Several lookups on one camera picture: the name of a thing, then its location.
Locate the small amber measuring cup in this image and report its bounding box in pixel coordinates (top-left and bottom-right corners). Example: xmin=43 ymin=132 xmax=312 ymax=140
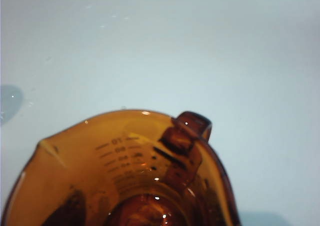
xmin=1 ymin=109 xmax=242 ymax=226

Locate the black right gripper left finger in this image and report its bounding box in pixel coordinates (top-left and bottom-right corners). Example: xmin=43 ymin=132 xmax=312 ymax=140
xmin=41 ymin=185 xmax=89 ymax=226

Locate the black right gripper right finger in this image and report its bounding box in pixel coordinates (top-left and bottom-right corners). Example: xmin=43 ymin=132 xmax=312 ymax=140
xmin=199 ymin=177 xmax=226 ymax=226

